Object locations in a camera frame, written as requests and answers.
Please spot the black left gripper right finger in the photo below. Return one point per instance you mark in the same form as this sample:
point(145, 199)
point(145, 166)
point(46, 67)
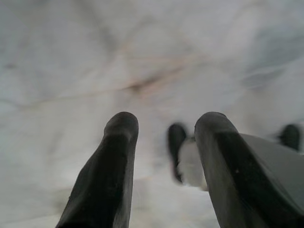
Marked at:
point(228, 178)

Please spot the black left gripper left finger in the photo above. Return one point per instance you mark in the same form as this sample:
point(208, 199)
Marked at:
point(104, 178)

